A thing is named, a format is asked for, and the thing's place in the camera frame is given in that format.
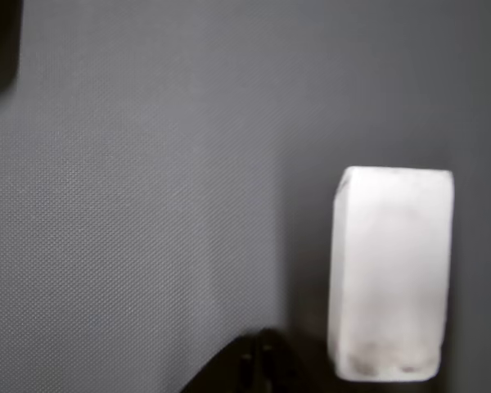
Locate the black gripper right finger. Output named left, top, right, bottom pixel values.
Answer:
left=255, top=326, right=309, bottom=393

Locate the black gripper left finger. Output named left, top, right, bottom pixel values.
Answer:
left=179, top=332, right=259, bottom=393

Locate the white rectangular block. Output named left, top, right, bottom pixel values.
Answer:
left=326, top=165, right=455, bottom=383

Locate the grey textured mat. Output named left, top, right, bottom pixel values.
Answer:
left=0, top=0, right=491, bottom=393

